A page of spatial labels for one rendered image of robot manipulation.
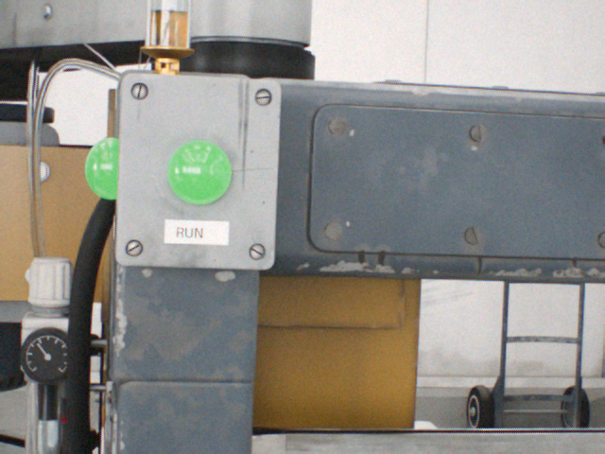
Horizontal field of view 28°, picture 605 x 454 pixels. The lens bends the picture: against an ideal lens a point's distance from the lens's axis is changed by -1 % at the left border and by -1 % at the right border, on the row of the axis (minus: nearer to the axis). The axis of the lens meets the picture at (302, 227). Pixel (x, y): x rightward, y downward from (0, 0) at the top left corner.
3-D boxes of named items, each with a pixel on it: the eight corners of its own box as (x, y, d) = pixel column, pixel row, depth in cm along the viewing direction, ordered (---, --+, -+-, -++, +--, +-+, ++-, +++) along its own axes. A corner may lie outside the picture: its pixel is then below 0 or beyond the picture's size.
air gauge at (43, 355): (18, 384, 80) (20, 328, 80) (20, 379, 82) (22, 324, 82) (75, 385, 81) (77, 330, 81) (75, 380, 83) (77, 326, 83)
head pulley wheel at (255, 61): (177, 81, 73) (179, 39, 73) (168, 89, 82) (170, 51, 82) (325, 88, 75) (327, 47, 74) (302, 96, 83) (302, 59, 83)
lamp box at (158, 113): (114, 266, 57) (122, 72, 57) (113, 257, 62) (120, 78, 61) (274, 270, 59) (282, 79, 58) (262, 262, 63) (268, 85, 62)
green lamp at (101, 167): (83, 200, 58) (85, 135, 57) (84, 198, 61) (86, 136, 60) (137, 201, 58) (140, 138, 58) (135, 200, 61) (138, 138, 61)
